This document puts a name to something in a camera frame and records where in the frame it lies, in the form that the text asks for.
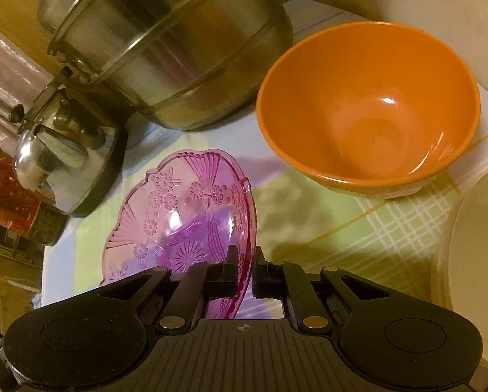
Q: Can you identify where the pink glass plate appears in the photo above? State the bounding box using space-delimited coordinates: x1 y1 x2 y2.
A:
101 150 256 319

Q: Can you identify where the white ribbed bowl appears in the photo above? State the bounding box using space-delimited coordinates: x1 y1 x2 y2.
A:
430 172 488 367

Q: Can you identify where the checkered tablecloth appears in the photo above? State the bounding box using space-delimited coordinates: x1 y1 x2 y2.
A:
40 0 488 392

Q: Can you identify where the stainless steel kettle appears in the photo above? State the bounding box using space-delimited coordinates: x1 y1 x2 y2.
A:
10 67 128 218

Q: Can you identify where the orange plastic bowl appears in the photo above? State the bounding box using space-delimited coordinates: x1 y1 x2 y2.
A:
256 21 481 199

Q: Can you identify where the cooking oil bottle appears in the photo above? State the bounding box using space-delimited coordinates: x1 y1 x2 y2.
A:
0 152 68 246

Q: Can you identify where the stainless steel steamer pot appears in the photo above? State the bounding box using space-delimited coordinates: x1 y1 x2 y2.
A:
37 0 293 130

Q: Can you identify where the beige curtain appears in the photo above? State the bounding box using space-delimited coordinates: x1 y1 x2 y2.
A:
0 32 53 155

